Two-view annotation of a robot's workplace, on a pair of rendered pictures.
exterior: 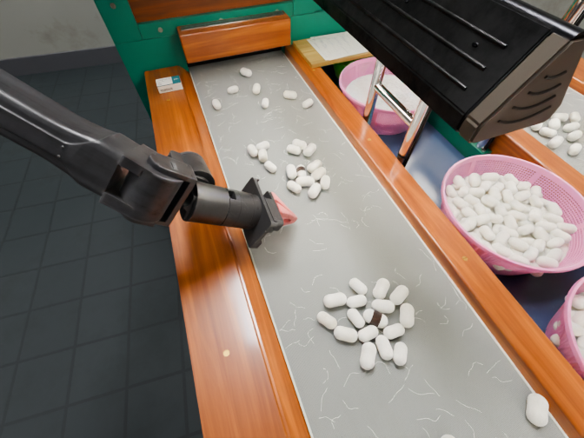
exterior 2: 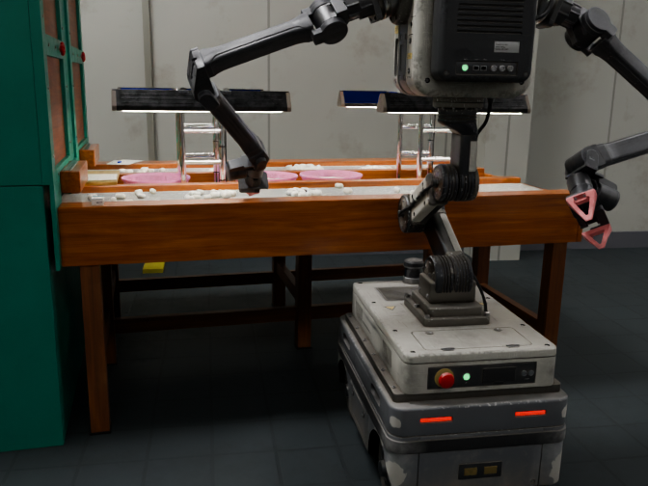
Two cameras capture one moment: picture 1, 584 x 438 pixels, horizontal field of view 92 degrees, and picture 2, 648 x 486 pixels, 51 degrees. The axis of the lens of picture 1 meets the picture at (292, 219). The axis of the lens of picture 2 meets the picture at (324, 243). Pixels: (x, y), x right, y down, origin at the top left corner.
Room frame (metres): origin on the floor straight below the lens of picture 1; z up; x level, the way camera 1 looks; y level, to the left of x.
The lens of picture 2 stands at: (-0.22, 2.31, 1.15)
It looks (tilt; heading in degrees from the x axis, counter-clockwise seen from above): 13 degrees down; 276
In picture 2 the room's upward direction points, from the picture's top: 1 degrees clockwise
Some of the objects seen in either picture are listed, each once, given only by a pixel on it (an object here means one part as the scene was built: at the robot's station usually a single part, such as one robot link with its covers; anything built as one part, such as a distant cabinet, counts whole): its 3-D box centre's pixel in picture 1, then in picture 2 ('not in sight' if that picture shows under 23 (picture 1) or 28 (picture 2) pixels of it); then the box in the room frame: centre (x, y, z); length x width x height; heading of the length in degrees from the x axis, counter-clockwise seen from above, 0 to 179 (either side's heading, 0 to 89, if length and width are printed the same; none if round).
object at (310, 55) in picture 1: (351, 44); (98, 177); (0.93, -0.18, 0.77); 0.33 x 0.15 x 0.01; 111
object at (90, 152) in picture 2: not in sight; (90, 154); (1.10, -0.48, 0.83); 0.30 x 0.06 x 0.07; 111
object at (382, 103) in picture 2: not in sight; (455, 102); (-0.44, -0.41, 1.08); 0.62 x 0.08 x 0.07; 21
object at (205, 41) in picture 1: (236, 36); (74, 175); (0.86, 0.15, 0.83); 0.30 x 0.06 x 0.07; 111
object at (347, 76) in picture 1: (384, 97); (156, 188); (0.73, -0.26, 0.72); 0.27 x 0.27 x 0.10
